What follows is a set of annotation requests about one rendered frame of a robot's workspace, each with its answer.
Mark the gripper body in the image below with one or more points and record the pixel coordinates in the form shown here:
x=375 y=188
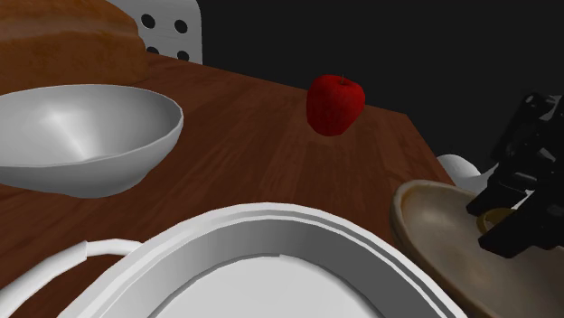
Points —
x=526 y=141

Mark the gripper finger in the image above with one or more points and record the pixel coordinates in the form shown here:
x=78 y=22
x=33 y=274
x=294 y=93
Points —
x=511 y=240
x=495 y=198

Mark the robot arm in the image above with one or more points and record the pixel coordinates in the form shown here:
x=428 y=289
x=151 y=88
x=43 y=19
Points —
x=458 y=169

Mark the beige plate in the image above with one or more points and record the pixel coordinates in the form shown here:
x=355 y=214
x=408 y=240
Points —
x=436 y=229

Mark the red apple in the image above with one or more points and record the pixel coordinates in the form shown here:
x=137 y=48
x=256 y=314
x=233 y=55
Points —
x=335 y=105

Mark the white mug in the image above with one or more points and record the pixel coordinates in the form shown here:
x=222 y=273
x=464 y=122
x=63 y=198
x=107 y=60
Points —
x=264 y=238

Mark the brown wooden table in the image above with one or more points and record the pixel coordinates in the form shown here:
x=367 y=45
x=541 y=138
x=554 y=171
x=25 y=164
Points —
x=246 y=145

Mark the white box with black dots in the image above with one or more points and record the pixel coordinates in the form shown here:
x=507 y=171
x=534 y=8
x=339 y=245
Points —
x=165 y=39

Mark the grey white bowl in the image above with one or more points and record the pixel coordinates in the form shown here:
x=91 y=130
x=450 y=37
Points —
x=88 y=132

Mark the brown bread loaf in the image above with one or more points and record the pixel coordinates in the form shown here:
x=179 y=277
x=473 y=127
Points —
x=61 y=42

